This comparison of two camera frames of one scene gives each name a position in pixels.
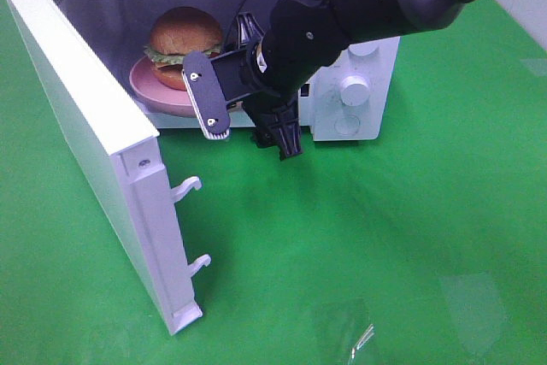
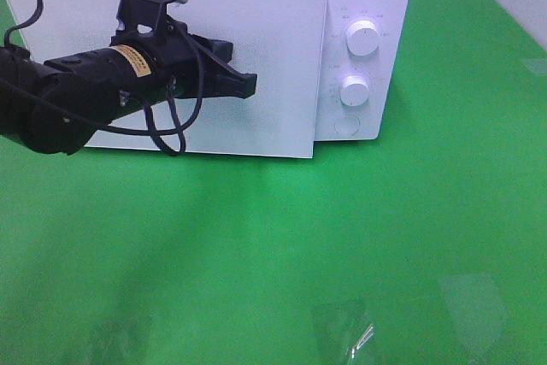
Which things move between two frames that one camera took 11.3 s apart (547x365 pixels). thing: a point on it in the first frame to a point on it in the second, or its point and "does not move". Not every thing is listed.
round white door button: x=347 y=124 does not move
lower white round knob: x=355 y=91 does not move
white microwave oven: x=127 y=152 to x=274 y=23
